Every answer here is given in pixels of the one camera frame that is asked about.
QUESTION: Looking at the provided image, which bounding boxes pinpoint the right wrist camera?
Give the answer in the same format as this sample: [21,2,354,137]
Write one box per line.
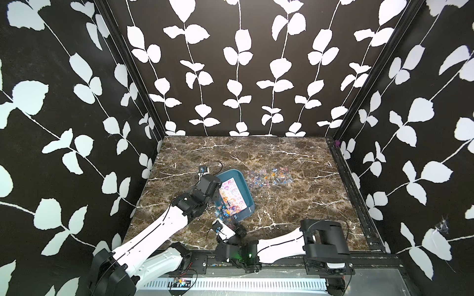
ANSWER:
[212,218,236,241]

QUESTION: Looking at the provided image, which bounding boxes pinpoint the white perforated cable duct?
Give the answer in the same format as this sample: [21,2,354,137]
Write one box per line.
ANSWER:
[141,277,328,293]

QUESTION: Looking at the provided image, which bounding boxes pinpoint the teal plastic storage box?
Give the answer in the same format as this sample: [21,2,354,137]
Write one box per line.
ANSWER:
[214,169,255,222]

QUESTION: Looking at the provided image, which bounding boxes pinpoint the black front mounting rail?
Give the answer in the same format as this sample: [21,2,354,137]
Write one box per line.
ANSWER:
[170,250,404,278]

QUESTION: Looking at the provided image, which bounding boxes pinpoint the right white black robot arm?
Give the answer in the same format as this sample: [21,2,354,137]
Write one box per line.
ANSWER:
[212,219,354,277]

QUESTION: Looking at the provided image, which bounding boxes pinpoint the small circuit board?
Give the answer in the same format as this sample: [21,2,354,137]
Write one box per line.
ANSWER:
[169,277,193,289]

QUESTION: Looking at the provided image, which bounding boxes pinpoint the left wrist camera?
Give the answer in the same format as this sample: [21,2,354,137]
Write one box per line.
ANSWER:
[198,165,209,177]

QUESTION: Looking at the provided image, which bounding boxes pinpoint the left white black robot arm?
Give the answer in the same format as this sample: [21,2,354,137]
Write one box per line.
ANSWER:
[86,174,222,296]

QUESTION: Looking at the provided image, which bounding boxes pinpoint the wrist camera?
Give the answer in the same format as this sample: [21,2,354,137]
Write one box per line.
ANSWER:
[212,218,236,241]
[198,165,209,177]

